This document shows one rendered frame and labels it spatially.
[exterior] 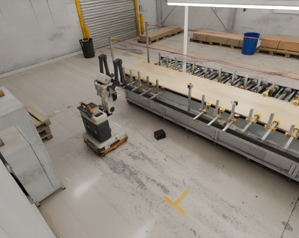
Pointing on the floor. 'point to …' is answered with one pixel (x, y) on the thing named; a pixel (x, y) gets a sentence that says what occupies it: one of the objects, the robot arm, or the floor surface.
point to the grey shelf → (9, 114)
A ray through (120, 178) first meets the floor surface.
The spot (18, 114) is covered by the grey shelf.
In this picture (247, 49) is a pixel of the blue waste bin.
